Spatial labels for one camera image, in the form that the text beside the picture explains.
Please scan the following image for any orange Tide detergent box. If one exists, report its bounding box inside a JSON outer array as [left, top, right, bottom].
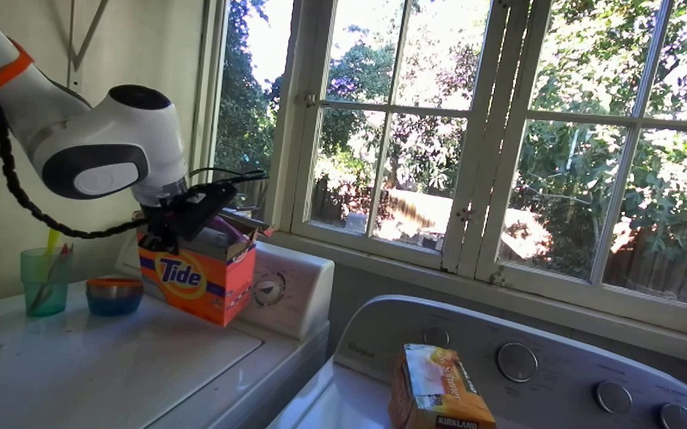
[[137, 218, 261, 328]]

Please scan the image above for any teal translucent plastic cup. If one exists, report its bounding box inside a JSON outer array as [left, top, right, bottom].
[[19, 246, 75, 319]]

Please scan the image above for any white framed single pane window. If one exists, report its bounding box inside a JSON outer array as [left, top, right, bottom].
[[198, 0, 299, 233]]

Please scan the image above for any grey round dial knob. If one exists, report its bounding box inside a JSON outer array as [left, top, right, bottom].
[[591, 380, 638, 415], [494, 340, 542, 386], [658, 401, 687, 429]]

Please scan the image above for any white machine with rounded panel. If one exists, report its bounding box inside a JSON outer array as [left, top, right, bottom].
[[268, 293, 687, 429]]

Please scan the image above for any white framed gridded window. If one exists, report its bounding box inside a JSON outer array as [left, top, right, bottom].
[[478, 0, 687, 337], [279, 0, 513, 277]]

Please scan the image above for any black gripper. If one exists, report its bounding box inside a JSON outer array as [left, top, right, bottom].
[[141, 202, 207, 252]]

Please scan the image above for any white machine with angular panel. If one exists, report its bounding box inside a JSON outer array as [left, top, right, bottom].
[[0, 235, 340, 429]]

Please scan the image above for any large white dial knob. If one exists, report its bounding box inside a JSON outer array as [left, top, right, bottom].
[[250, 270, 288, 308]]

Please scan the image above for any orange and blue bowl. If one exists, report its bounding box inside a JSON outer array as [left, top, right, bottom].
[[84, 274, 149, 318]]

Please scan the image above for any orange cable strap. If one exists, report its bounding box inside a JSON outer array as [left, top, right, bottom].
[[0, 42, 37, 97]]

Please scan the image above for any thin wire wall hanger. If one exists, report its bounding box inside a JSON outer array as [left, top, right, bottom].
[[63, 0, 113, 91]]

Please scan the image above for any pink plastic spoon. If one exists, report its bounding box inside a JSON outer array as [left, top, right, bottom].
[[56, 241, 77, 270]]

